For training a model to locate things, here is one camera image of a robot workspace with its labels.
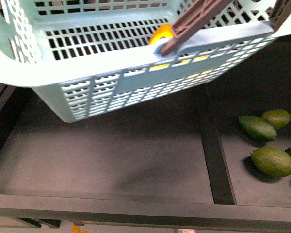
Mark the light blue plastic basket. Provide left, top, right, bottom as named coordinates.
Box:
left=0, top=0, right=291, bottom=122

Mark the yellow mango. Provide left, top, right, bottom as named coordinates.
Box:
left=148, top=24, right=174, bottom=45

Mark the brown basket handle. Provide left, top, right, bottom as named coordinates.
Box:
left=160, top=0, right=291, bottom=56

